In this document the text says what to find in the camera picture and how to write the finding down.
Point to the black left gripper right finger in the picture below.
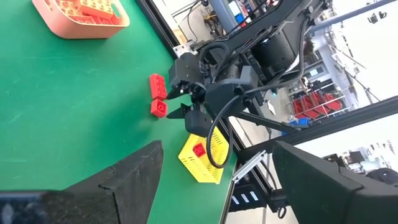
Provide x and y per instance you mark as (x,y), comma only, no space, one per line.
(311,186)

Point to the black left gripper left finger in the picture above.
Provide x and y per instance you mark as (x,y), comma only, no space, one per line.
(130,186)

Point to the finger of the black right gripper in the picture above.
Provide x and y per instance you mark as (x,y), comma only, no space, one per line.
(185,112)
(182,93)

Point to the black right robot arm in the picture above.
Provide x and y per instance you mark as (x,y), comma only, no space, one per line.
(273,49)

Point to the long red toy block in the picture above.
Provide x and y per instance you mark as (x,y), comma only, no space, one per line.
(158,87)

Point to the small red toy block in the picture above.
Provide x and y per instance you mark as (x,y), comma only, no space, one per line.
(158,108)
(199,150)

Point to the yellow slotted plastic basket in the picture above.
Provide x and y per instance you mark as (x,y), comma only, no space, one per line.
(199,169)

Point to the gray equipment cart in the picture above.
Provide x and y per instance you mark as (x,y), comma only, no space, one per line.
(224,15)

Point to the red storage bins rack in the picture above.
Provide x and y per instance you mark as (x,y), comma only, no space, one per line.
(317,104)

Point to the orange toy block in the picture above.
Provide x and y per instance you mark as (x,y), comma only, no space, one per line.
(94,7)

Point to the orange plastic bin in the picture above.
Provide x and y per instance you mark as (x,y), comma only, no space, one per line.
(71,29)

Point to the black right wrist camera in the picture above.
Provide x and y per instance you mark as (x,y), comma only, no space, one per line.
(199,124)

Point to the black rig frame beam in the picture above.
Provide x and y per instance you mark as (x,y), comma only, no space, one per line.
(342,121)

